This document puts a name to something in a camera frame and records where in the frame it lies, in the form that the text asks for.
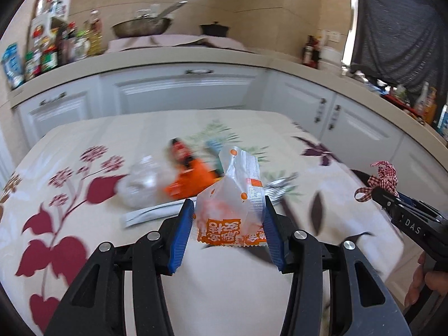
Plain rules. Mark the clear crumpled plastic bag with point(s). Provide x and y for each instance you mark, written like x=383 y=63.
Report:
x=143 y=182

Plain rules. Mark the white orange snack packet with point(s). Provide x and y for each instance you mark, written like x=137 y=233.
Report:
x=227 y=196

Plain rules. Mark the orange detergent bottle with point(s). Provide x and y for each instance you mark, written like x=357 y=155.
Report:
x=431 y=106

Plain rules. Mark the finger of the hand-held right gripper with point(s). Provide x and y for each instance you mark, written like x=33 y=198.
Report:
x=381 y=197
x=407 y=200

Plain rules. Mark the black pot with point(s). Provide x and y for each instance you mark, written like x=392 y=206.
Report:
x=213 y=29

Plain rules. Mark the white rag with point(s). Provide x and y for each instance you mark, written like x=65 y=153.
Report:
x=358 y=75

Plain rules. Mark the orange crumpled wrapper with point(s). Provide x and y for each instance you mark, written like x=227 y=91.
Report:
x=190 y=182

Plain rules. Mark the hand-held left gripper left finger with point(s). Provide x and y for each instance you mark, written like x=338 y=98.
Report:
x=180 y=238

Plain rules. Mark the dark grey curtain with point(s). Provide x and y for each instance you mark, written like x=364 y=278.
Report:
x=395 y=31

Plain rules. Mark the floral tablecloth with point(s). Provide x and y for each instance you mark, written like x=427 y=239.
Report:
x=105 y=140

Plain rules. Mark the light blue packet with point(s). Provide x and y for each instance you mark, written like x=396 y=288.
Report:
x=211 y=147

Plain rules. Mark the white cabinet drawer front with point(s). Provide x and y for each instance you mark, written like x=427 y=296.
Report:
x=175 y=91

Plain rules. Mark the small red bottle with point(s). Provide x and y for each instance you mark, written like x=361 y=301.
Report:
x=178 y=152

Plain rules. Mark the person's right hand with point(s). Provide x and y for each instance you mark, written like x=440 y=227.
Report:
x=414 y=283

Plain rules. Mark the dark glass bottle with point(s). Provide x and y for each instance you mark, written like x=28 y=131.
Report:
x=307 y=52

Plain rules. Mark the metal wok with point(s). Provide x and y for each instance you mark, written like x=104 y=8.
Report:
x=140 y=28

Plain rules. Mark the blue white bag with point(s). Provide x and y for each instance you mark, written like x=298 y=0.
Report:
x=12 y=66

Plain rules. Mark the white cabinet door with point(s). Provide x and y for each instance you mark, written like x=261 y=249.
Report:
x=423 y=175
x=59 y=115
x=297 y=101
x=367 y=129

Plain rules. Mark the long white sachet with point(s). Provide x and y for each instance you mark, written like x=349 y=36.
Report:
x=150 y=213

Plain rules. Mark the cluster of condiment bottles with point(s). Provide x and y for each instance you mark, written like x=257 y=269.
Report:
x=52 y=49

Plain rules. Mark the red tray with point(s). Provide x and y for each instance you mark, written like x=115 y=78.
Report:
x=395 y=98

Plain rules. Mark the red packet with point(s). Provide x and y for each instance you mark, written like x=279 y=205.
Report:
x=316 y=54

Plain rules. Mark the silver crumpled wrapper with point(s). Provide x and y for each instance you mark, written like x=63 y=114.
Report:
x=280 y=185

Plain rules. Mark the blue canister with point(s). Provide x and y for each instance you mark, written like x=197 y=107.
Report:
x=443 y=120

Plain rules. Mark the red checkered ribbon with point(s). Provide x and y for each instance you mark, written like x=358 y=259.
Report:
x=385 y=176

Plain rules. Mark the white spray bottle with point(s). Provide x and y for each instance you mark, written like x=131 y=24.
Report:
x=422 y=96

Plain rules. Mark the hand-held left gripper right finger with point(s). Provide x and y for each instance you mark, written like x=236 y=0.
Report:
x=273 y=238

